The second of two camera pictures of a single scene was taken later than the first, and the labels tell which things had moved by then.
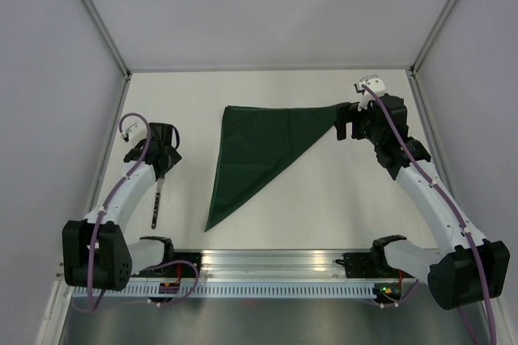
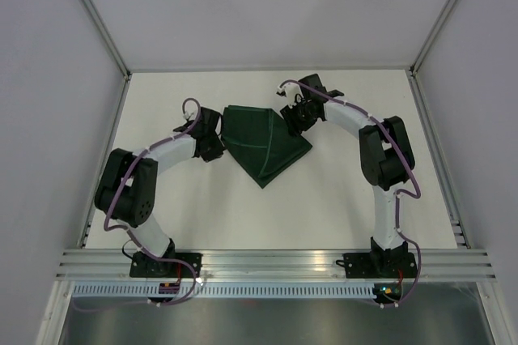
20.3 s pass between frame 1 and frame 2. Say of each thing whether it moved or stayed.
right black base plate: stayed
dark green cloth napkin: moved
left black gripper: moved
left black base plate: stayed
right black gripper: moved
